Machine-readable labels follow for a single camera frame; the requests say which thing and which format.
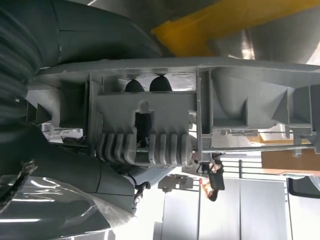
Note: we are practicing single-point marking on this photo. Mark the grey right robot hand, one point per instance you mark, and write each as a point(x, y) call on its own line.
point(75, 33)

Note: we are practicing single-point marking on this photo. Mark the brown cardboard box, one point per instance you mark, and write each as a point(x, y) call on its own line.
point(287, 162)

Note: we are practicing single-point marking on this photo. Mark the person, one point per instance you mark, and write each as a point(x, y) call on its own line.
point(216, 179)

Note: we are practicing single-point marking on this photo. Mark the shiny clear plastic film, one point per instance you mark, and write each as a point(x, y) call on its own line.
point(50, 212)

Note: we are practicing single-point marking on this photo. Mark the black framed screen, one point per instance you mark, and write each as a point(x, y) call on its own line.
point(302, 188)

